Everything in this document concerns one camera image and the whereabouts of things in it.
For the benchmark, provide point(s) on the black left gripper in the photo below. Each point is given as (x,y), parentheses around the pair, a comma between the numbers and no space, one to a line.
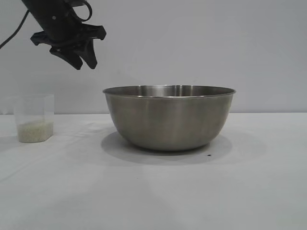
(58,26)

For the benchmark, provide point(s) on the clear plastic measuring cup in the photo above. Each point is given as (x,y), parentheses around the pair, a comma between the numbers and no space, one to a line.
(33,110)

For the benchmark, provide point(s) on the stainless steel mixing bowl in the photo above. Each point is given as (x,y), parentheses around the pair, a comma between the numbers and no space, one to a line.
(168,119)

